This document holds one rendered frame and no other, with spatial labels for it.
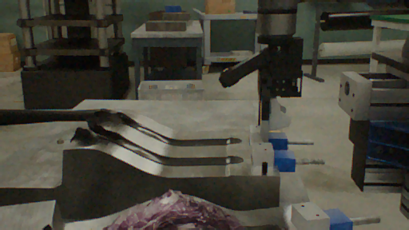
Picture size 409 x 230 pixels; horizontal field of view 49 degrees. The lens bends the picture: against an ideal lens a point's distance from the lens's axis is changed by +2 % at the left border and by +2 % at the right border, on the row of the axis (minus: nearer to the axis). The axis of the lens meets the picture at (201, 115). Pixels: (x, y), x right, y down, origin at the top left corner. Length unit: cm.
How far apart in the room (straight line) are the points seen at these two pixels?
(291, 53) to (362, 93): 25
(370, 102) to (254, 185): 41
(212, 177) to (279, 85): 24
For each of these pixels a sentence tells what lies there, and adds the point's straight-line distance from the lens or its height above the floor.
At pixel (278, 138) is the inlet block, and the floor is 90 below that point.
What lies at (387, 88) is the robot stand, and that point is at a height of 98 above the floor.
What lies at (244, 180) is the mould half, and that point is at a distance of 76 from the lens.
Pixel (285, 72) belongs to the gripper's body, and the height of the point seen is 104.
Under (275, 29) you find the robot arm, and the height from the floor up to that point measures 112.
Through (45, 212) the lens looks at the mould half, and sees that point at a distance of 64.
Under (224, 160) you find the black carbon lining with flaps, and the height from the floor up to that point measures 88.
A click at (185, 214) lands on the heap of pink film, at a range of 59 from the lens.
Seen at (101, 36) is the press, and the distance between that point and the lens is 466.
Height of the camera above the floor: 119
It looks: 16 degrees down
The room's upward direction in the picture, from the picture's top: straight up
